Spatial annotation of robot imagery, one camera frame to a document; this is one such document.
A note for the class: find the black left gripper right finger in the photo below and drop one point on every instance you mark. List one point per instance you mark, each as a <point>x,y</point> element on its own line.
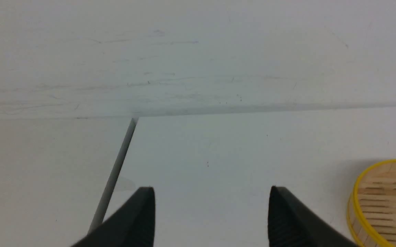
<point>292,224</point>

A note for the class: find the yellow rimmed bamboo steamer basket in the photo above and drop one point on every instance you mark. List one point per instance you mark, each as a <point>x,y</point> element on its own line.
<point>371,209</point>

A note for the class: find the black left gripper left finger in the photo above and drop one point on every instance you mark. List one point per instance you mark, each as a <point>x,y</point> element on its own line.
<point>132,225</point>

